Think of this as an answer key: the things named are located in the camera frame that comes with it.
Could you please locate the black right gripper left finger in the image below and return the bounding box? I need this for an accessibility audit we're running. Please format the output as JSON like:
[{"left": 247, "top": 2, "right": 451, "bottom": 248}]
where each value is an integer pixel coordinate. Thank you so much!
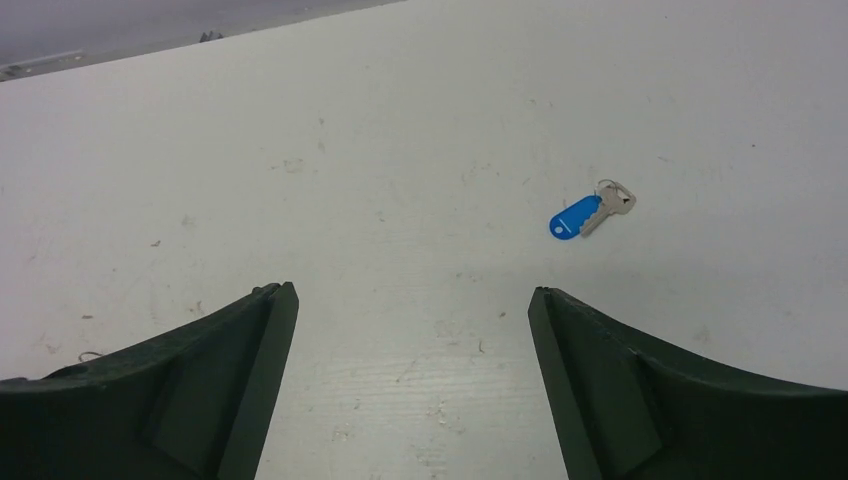
[{"left": 1, "top": 282, "right": 299, "bottom": 479}]

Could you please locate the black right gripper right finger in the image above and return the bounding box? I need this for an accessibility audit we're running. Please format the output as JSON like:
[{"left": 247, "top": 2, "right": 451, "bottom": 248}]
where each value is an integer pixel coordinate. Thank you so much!
[{"left": 528, "top": 287, "right": 847, "bottom": 479}]

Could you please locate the silver key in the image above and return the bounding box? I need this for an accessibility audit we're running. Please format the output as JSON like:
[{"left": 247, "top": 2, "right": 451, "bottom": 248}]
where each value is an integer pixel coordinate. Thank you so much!
[{"left": 580, "top": 181, "right": 636, "bottom": 237}]

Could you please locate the blue key tag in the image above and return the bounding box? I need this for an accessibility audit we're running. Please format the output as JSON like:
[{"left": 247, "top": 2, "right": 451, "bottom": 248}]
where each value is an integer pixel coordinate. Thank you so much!
[{"left": 548, "top": 195, "right": 601, "bottom": 240}]

